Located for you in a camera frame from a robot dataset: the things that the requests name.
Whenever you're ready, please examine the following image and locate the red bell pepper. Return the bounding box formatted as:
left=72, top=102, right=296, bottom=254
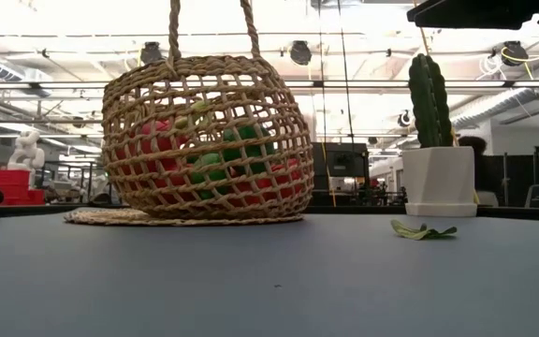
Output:
left=262, top=158, right=302, bottom=200

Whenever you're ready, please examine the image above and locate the large round dark lime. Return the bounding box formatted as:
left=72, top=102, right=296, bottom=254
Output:
left=222, top=125, right=276, bottom=175

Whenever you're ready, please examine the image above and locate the woven wicker basket with handles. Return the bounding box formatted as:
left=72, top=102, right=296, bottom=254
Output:
left=63, top=0, right=315, bottom=227

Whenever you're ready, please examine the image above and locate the red yellow-speckled apple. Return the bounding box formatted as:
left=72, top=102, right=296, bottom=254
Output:
left=226, top=175, right=266, bottom=207

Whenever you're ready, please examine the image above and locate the small bright green lime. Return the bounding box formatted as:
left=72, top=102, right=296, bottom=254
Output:
left=188, top=152, right=233, bottom=200

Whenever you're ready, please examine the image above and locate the pink dragon fruit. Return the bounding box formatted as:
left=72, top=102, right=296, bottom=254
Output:
left=112, top=98, right=214, bottom=188

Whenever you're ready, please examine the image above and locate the person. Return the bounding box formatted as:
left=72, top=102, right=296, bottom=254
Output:
left=458, top=135, right=501, bottom=208

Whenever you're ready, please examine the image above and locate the white hexagonal plant pot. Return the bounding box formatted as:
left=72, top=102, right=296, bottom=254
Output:
left=400, top=146, right=479, bottom=218

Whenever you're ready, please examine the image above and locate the green fabric grape leaf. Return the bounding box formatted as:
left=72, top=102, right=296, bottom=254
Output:
left=389, top=218, right=459, bottom=242

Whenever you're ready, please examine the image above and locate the red plastic crate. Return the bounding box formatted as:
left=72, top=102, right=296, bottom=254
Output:
left=0, top=168, right=46, bottom=207

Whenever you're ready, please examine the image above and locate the yellow hanging cable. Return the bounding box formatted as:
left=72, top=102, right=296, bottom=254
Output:
left=412, top=0, right=457, bottom=138

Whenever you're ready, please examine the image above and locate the corrugated silver air duct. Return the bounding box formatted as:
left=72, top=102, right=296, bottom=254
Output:
left=451, top=55, right=539, bottom=131

